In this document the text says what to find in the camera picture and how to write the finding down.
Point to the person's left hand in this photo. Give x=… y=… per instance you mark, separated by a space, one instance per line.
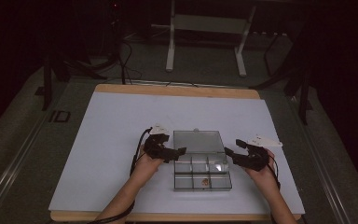
x=147 y=169

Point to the black metal stand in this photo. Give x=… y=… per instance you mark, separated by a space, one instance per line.
x=303 y=93
x=48 y=81

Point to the person's right hand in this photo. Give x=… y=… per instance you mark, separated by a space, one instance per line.
x=262 y=177

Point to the black floor bracket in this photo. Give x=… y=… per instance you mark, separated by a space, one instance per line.
x=59 y=116

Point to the clear plastic compartment box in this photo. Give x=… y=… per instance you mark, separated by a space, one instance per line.
x=202 y=161

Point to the metal floor rail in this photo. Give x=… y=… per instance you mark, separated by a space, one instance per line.
x=12 y=168

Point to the small brown metal parts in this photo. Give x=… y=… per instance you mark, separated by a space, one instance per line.
x=204 y=182

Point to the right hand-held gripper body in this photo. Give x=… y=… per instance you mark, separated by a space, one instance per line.
x=256 y=155

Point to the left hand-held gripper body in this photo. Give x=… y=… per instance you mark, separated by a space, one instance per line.
x=156 y=145

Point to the white metal stand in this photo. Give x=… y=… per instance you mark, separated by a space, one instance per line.
x=209 y=23

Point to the white table mat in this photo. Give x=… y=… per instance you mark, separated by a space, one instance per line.
x=112 y=149

